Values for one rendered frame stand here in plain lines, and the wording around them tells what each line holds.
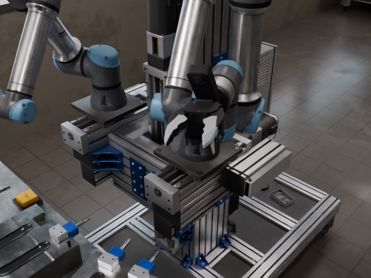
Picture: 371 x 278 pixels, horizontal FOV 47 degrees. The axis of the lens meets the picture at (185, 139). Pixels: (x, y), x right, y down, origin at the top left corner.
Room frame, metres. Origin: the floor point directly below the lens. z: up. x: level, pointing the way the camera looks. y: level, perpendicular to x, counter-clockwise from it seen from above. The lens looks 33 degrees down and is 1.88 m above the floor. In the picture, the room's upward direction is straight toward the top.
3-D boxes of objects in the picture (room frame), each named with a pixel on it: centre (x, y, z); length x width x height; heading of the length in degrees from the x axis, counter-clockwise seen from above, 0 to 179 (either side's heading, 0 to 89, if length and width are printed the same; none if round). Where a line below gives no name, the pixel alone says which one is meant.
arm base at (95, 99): (1.56, 0.32, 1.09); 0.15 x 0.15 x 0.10
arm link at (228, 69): (0.93, -0.09, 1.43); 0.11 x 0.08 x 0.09; 163
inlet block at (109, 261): (0.92, 0.21, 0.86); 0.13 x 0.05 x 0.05; 153
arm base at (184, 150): (1.23, -0.04, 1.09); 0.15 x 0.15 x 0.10
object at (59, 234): (0.99, 0.36, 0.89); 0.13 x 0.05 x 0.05; 135
